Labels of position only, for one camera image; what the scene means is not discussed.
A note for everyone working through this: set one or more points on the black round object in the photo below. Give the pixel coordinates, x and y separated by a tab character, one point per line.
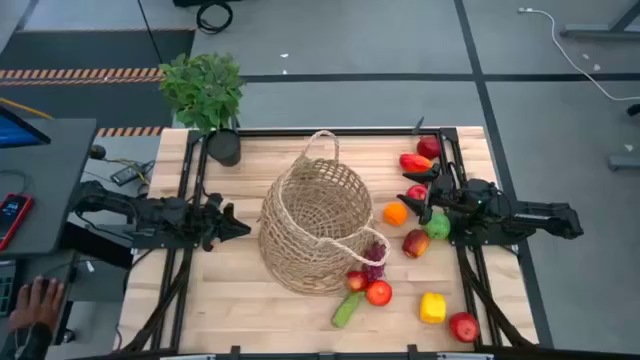
97	151

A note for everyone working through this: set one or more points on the red smartphone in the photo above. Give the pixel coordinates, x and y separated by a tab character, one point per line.
12	215

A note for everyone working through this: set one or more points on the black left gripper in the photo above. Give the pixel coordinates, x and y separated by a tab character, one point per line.
212	220

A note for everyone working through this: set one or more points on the black equipment box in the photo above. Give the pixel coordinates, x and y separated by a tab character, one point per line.
100	250

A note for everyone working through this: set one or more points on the large red round fruit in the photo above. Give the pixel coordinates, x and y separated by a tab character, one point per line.
464	327

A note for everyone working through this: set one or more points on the black keyboard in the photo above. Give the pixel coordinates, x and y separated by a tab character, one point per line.
6	292

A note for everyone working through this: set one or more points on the red orange mango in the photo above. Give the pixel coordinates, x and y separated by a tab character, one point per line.
414	162

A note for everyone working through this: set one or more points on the green apple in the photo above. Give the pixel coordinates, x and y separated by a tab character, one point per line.
439	228

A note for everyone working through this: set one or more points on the black chair caster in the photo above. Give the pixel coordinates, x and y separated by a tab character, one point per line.
635	109

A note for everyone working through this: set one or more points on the grey furniture foot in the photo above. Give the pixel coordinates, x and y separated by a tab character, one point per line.
625	163

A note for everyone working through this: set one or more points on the orange black hazard tape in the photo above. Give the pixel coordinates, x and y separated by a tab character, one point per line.
75	75
130	132

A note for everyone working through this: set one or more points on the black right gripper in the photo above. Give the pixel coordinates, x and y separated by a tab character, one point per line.
444	192

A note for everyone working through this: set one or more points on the dark grey desk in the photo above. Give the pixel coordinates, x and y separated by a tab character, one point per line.
55	175

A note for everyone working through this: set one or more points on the person's forearm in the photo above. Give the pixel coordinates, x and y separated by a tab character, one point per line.
25	345

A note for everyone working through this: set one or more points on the red yellow apple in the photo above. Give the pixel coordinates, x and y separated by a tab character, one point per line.
357	281

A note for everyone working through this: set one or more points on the orange fruit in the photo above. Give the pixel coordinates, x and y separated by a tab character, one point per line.
395	214

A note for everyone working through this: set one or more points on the purple grape bunch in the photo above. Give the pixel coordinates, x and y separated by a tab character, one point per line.
375	257

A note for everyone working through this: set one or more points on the grey furniture leg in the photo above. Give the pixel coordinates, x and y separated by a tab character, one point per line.
600	33

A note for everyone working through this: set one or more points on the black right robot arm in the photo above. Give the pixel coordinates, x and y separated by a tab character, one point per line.
540	215

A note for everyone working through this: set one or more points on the yellow bell pepper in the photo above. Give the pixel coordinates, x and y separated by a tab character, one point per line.
432	307

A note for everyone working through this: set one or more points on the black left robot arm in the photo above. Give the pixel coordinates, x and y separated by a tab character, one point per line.
150	212

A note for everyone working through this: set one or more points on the deep red apple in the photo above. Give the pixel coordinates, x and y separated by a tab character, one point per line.
429	147

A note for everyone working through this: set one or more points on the person's hand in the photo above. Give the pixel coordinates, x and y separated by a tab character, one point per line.
35	307

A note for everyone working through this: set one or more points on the black floor mat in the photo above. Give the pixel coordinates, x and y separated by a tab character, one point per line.
100	50

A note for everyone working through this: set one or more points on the green cucumber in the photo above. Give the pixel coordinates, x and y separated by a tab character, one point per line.
347	310

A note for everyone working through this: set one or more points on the computer monitor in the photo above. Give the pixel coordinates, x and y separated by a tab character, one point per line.
15	132

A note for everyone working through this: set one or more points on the green plant in black pot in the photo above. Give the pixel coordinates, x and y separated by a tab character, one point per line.
202	92

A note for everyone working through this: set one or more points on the black aluminium table frame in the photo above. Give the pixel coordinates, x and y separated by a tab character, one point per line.
350	132

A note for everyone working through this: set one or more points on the black power adapter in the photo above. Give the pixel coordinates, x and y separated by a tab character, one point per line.
129	173

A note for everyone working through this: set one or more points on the small red apple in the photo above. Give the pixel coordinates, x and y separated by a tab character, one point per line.
416	192

